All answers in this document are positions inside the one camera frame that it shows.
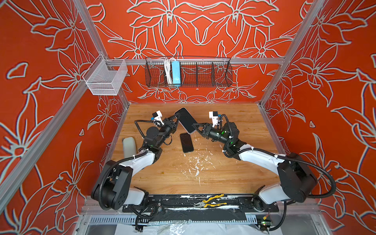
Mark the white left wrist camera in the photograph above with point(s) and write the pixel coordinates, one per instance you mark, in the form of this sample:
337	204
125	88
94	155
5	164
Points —
157	117

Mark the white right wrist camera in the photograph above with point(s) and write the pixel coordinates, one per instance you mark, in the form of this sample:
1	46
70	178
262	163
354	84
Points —
214	116

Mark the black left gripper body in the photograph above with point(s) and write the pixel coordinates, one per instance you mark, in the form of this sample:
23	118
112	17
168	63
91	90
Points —
164	131

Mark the pale green soap bar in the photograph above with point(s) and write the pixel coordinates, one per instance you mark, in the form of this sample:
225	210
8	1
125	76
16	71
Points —
129	147

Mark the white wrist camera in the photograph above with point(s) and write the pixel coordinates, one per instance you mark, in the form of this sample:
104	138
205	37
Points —
214	116
157	117

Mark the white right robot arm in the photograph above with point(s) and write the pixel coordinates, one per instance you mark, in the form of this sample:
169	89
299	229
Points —
297	181

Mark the light blue flat box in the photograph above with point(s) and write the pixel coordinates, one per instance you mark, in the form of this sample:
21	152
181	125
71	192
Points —
176	74

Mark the clear plastic wall bin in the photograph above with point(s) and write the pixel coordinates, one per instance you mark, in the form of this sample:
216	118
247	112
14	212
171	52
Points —
105	77

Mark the yellow handled pliers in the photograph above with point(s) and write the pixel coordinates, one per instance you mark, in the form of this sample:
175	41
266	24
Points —
210	202

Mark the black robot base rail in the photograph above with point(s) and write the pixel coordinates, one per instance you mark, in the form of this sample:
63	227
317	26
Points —
168	208

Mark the black smartphone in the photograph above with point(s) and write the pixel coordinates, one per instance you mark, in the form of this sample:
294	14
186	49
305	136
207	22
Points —
186	142

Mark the black wire wall basket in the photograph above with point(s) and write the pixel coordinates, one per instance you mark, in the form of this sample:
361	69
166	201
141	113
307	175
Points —
196	72

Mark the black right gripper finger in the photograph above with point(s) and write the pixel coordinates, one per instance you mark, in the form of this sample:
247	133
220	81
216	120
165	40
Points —
199	125
202	131

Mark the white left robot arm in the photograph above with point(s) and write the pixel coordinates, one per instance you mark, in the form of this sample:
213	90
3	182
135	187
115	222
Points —
113	189

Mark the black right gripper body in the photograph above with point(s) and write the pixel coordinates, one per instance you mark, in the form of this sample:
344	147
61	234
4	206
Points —
219	134

